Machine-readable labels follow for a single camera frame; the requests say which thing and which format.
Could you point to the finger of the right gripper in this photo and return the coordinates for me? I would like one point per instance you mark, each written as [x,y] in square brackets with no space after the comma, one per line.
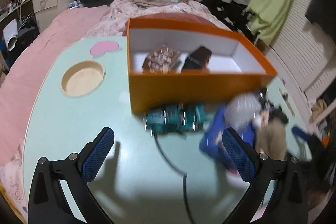
[299,133]

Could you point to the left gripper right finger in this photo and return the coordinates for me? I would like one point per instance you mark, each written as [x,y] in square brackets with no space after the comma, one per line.
[288,202]

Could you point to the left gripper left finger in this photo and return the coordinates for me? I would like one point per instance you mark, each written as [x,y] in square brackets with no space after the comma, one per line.
[47,201]

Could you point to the brown fur pompom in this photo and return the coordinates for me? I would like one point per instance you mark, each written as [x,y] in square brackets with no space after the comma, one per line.
[271,139]

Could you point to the black lace-trimmed garment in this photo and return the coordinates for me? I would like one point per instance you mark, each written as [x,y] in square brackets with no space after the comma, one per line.
[269,110]

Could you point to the clear plastic bag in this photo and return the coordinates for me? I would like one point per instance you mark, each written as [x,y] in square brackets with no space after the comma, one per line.
[241,110]

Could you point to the orange cardboard box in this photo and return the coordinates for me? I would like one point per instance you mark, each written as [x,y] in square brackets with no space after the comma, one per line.
[236,65]

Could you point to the teal circuit board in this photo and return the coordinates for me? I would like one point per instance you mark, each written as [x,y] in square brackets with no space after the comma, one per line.
[175,119]

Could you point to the brown playing card box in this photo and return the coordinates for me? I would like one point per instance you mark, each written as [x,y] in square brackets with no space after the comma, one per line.
[161,60]

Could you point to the green cartoon folding table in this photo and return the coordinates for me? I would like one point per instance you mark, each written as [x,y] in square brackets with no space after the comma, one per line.
[143,179]

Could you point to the black clothes pile right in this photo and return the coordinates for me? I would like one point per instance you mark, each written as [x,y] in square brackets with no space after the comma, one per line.
[233,15]

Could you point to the white rolled paper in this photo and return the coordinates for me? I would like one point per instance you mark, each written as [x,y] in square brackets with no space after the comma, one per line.
[10,34]

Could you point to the red cushion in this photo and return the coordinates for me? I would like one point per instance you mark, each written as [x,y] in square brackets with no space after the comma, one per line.
[181,17]

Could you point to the white bedside drawer cabinet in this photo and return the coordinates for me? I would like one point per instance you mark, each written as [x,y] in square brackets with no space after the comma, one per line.
[47,10]

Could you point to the pink floral duvet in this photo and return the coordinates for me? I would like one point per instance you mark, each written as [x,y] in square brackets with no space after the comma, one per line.
[114,22]

